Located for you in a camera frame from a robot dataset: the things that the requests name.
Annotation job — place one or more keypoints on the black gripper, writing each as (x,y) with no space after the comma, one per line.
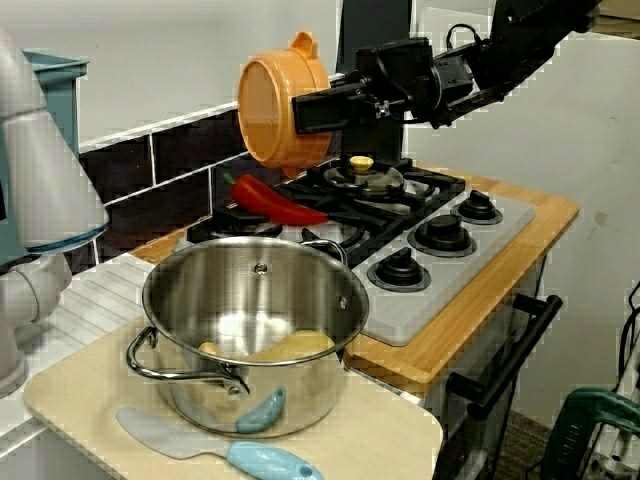
(400,80)

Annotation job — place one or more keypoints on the orange plastic toy pot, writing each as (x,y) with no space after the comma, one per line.
(270,110)

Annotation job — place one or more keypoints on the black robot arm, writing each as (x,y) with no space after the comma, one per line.
(525,30)

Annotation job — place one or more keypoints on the dark grey panel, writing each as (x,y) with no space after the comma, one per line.
(375,25)

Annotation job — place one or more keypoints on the glass lid with yellow knob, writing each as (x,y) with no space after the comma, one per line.
(370,182)

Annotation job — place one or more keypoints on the red toy chili pepper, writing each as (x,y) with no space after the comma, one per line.
(270,202)

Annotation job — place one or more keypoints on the black stove grate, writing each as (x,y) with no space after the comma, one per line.
(240,218)
(440,180)

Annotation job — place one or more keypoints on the dark tile backsplash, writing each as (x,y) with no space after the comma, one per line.
(175,150)

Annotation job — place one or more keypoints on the black stove knob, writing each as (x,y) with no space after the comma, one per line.
(442,232)
(400,272)
(477,205)

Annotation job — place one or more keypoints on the stainless steel pot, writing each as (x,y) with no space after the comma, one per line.
(250,300)

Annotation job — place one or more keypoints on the grey toy stove plate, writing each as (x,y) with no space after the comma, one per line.
(425,310)

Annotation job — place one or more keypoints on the white foam board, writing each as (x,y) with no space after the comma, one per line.
(550,200)

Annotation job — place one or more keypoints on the yellow toy food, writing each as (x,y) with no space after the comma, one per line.
(300,345)

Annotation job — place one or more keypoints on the teal box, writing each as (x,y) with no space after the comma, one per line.
(60,100)

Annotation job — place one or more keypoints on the white toy kitchen cabinet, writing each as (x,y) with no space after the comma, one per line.
(505,320)

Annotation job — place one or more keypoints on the brown cardboard box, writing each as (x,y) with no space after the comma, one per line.
(620,20)

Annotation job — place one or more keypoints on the grey toy faucet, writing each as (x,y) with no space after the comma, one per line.
(45,175)

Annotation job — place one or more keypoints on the white ribbed drainboard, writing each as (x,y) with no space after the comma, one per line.
(100,300)

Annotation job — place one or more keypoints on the beige cutting board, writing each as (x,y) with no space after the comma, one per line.
(375,425)

